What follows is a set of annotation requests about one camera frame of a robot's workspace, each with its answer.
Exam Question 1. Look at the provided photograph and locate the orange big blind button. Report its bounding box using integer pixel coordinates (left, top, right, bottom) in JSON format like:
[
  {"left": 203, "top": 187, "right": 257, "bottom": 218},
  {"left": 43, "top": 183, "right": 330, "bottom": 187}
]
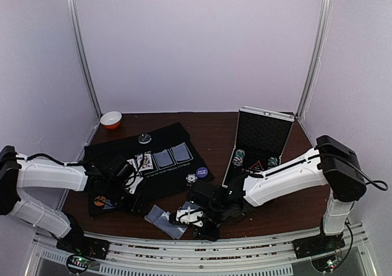
[{"left": 93, "top": 196, "right": 107, "bottom": 207}]

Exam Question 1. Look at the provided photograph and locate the purple small blind button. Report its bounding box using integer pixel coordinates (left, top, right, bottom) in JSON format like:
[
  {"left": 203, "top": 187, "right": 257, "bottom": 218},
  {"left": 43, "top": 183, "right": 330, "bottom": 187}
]
[{"left": 195, "top": 167, "right": 209, "bottom": 179}]

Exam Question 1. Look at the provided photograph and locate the poker chip stack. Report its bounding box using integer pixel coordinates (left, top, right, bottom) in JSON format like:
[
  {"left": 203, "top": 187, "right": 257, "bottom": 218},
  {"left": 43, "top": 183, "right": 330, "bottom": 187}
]
[{"left": 186, "top": 174, "right": 197, "bottom": 182}]

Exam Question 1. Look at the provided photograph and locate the chip row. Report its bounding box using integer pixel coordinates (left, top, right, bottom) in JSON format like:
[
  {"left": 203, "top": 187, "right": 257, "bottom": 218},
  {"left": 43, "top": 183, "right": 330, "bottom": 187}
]
[
  {"left": 267, "top": 157, "right": 279, "bottom": 169},
  {"left": 232, "top": 149, "right": 246, "bottom": 167}
]

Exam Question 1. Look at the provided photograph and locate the white dealer button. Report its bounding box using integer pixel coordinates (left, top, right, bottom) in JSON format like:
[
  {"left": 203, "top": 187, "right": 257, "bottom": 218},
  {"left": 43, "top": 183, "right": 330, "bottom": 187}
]
[{"left": 138, "top": 133, "right": 152, "bottom": 144}]

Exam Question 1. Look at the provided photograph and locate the community card face-down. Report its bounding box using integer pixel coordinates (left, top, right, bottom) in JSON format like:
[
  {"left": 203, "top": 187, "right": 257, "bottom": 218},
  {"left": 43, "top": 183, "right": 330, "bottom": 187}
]
[
  {"left": 154, "top": 149, "right": 172, "bottom": 168},
  {"left": 171, "top": 143, "right": 190, "bottom": 162}
]

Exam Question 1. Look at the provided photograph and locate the black poker mat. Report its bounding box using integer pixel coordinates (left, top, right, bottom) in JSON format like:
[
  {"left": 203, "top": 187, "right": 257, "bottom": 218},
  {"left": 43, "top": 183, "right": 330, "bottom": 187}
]
[{"left": 84, "top": 122, "right": 214, "bottom": 214}]

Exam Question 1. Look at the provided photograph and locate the aluminium poker case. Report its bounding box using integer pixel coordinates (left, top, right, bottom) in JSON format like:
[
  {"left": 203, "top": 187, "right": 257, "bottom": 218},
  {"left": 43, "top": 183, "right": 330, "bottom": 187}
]
[{"left": 222, "top": 106, "right": 295, "bottom": 187}]

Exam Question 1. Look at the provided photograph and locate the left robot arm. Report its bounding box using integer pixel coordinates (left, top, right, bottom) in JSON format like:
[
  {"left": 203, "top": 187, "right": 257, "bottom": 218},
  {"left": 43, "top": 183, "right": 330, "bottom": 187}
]
[{"left": 1, "top": 146, "right": 143, "bottom": 254}]

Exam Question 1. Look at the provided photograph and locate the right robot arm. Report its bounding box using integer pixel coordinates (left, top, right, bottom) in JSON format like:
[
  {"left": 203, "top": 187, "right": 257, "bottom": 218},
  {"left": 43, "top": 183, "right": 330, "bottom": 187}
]
[{"left": 193, "top": 135, "right": 366, "bottom": 253}]

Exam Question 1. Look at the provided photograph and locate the triangular all-in marker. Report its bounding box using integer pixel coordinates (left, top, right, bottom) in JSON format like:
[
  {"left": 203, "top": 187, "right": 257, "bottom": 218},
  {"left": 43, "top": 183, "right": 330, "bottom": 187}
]
[{"left": 250, "top": 161, "right": 263, "bottom": 171}]

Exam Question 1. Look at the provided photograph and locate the orange white bowl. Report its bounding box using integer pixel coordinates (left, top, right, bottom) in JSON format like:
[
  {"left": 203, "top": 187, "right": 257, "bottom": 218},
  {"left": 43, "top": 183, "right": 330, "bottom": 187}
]
[{"left": 100, "top": 111, "right": 122, "bottom": 130}]

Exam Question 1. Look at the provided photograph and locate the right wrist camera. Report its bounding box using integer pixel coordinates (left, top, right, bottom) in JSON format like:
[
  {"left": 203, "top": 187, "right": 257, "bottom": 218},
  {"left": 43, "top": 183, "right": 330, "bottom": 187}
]
[{"left": 187, "top": 181, "right": 217, "bottom": 208}]

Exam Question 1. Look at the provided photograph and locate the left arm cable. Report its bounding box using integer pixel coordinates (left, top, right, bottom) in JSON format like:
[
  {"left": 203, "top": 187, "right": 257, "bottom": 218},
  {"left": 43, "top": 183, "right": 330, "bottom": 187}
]
[{"left": 18, "top": 152, "right": 92, "bottom": 170}]

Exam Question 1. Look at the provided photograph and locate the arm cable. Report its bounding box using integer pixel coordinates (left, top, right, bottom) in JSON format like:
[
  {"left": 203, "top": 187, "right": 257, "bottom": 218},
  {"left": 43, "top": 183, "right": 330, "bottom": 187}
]
[
  {"left": 18, "top": 152, "right": 92, "bottom": 170},
  {"left": 318, "top": 153, "right": 388, "bottom": 192}
]

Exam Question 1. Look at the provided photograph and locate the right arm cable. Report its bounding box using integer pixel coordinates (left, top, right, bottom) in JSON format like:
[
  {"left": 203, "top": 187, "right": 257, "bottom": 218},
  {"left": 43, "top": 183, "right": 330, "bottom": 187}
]
[{"left": 318, "top": 153, "right": 388, "bottom": 192}]

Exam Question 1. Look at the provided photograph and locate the left aluminium frame post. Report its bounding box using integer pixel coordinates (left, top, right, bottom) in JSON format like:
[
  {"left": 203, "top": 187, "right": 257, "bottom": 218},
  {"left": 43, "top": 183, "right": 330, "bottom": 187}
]
[{"left": 66, "top": 0, "right": 102, "bottom": 119}]

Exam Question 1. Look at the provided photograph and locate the aluminium frame post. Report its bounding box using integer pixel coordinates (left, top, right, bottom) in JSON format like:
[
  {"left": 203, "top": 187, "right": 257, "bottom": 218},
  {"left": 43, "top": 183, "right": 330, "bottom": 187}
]
[
  {"left": 66, "top": 0, "right": 102, "bottom": 119},
  {"left": 296, "top": 0, "right": 333, "bottom": 122}
]

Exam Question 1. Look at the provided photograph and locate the right aluminium frame post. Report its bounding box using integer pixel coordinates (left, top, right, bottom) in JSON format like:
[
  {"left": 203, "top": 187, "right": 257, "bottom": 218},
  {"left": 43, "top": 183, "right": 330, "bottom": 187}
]
[{"left": 296, "top": 0, "right": 333, "bottom": 122}]

